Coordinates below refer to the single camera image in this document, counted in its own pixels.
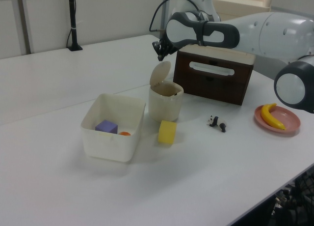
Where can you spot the cream trash can lid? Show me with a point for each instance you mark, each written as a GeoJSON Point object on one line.
{"type": "Point", "coordinates": [160, 72]}

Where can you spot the panda figurine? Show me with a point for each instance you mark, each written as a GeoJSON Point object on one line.
{"type": "Point", "coordinates": [217, 122]}

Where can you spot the orange-topped bread piece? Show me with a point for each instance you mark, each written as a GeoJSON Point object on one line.
{"type": "Point", "coordinates": [125, 133]}

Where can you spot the purple cube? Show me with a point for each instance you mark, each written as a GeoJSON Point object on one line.
{"type": "Point", "coordinates": [106, 126]}

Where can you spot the small cream trash can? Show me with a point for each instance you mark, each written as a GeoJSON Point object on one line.
{"type": "Point", "coordinates": [165, 105]}

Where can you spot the pink plate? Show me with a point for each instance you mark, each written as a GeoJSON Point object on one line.
{"type": "Point", "coordinates": [288, 118]}

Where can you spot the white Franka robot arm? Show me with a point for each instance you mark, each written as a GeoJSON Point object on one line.
{"type": "Point", "coordinates": [269, 32]}

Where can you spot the yellow toy banana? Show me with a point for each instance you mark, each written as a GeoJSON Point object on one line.
{"type": "Point", "coordinates": [268, 118]}

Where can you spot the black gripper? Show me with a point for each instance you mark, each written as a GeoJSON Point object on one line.
{"type": "Point", "coordinates": [168, 45]}

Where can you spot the yellow cube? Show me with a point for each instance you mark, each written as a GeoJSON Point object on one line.
{"type": "Point", "coordinates": [166, 132]}

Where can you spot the white plastic bin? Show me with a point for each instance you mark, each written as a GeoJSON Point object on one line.
{"type": "Point", "coordinates": [108, 147]}

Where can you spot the dark equipment below table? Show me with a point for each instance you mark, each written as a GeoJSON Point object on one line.
{"type": "Point", "coordinates": [299, 194]}

